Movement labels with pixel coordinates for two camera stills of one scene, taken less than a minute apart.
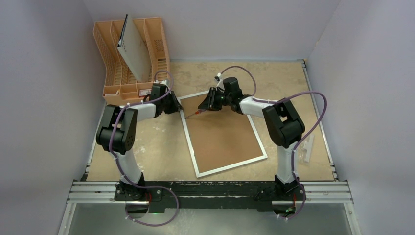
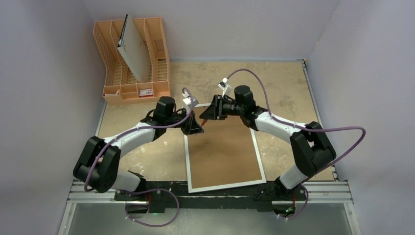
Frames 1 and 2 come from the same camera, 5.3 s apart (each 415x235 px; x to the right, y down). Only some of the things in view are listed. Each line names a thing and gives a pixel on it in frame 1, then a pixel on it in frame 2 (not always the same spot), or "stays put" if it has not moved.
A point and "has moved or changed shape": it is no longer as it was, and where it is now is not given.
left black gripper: [176, 106] → [192, 127]
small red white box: [143, 93] stays put
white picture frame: [218, 140] has moved or changed shape
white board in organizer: [132, 48] stays put
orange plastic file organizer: [121, 86] stays put
